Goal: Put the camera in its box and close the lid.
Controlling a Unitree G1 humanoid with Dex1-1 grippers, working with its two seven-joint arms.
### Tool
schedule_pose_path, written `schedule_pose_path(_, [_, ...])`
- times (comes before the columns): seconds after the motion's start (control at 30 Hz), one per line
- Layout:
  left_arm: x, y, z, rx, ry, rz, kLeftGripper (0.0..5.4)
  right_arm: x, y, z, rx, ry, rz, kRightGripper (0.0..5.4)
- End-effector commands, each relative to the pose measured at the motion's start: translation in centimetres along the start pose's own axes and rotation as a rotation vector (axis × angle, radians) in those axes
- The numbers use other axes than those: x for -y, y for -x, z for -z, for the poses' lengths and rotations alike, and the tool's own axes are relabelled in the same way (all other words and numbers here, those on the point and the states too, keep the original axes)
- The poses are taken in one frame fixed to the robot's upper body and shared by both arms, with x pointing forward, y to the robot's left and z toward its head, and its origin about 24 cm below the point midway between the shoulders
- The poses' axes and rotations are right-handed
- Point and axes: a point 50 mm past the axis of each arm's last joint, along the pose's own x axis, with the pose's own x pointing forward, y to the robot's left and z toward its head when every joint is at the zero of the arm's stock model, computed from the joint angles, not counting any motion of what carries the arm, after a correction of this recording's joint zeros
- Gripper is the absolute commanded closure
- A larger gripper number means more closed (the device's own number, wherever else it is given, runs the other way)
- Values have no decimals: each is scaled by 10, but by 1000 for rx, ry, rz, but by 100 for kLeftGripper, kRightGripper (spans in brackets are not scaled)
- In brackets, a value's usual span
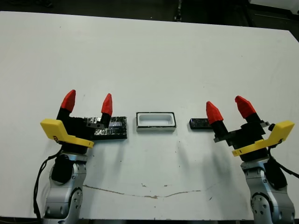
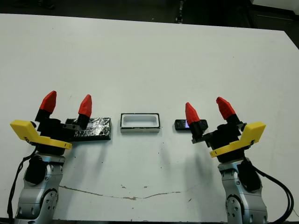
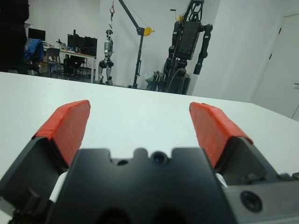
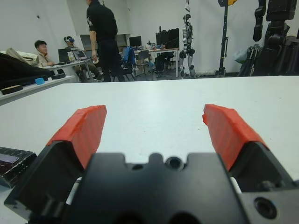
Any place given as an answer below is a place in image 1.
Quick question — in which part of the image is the black glossy box lid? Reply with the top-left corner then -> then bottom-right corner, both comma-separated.
82,115 -> 129,141

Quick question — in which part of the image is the white box base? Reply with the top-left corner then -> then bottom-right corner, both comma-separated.
135,111 -> 177,134

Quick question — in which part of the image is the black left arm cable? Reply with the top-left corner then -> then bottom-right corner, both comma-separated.
33,151 -> 62,220

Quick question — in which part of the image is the black chair base leg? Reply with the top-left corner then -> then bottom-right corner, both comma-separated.
174,0 -> 185,21

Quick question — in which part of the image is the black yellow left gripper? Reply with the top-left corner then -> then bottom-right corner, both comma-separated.
40,89 -> 114,156

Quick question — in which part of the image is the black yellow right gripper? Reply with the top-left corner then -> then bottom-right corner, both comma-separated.
206,95 -> 295,162

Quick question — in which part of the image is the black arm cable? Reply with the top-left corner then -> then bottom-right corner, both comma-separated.
266,137 -> 299,178
33,151 -> 62,220

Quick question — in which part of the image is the white furniture edge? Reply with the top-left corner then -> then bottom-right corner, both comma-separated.
248,0 -> 299,5

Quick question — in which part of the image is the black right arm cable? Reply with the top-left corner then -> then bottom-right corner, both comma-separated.
266,137 -> 299,178

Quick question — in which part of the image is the small black camera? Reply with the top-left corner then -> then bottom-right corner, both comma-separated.
188,118 -> 214,130

